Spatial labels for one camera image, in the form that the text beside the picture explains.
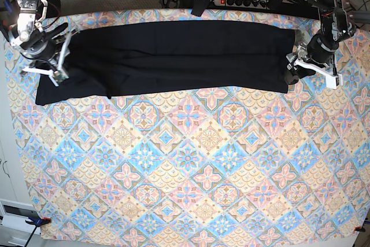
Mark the black round stool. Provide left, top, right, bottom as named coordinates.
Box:
left=46, top=0, right=61, bottom=19

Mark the black T-shirt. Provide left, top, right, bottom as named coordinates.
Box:
left=35, top=21, right=295, bottom=106

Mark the patterned tablecloth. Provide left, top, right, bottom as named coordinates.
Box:
left=3, top=8, right=370, bottom=244

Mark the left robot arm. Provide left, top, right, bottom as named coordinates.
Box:
left=284, top=0, right=356, bottom=89

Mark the blue clamp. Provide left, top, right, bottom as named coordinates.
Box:
left=0, top=0, right=23, bottom=46
left=24, top=216, right=51, bottom=247

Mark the blue clamp lower left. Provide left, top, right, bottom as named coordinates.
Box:
left=24, top=216, right=51, bottom=247

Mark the orange clamp lower right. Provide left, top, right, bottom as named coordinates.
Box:
left=354, top=227, right=366, bottom=233

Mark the blue clamp upper left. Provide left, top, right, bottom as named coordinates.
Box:
left=0, top=0, right=23, bottom=46

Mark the white cabinet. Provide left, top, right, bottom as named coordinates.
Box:
left=0, top=38, right=38, bottom=247

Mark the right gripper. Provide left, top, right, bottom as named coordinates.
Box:
left=21, top=23, right=69, bottom=68

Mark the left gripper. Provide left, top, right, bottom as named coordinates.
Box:
left=286, top=34, right=338, bottom=85

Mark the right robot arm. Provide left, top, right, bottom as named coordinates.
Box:
left=5, top=0, right=70, bottom=71

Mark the white power strip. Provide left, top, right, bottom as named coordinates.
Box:
left=213, top=0, right=270, bottom=9

